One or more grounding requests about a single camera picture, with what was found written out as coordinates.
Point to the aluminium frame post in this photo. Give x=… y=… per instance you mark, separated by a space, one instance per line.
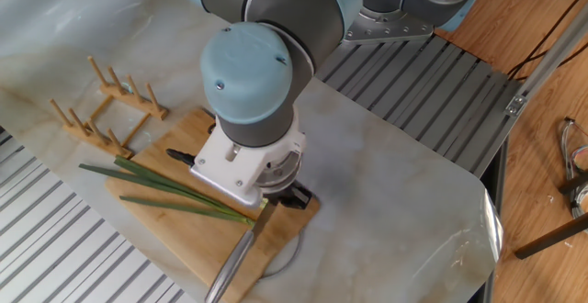
x=551 y=64

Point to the wooden slotted rack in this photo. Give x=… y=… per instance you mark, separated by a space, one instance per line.
x=138 y=101

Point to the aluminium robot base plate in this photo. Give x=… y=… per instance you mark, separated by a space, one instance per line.
x=386 y=29

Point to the green garlic stalk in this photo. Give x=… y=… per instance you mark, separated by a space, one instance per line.
x=138 y=179

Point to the bamboo cutting board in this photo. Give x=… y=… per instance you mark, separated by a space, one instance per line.
x=156 y=220

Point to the white marble pattern mat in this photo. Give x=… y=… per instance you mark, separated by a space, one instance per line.
x=386 y=193

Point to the black bar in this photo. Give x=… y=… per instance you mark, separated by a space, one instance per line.
x=551 y=239

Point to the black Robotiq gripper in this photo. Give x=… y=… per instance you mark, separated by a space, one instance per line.
x=287 y=185

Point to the steel kitchen knife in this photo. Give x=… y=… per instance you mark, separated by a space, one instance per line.
x=237 y=262

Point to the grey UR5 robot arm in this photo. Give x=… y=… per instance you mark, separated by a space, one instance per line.
x=266 y=46

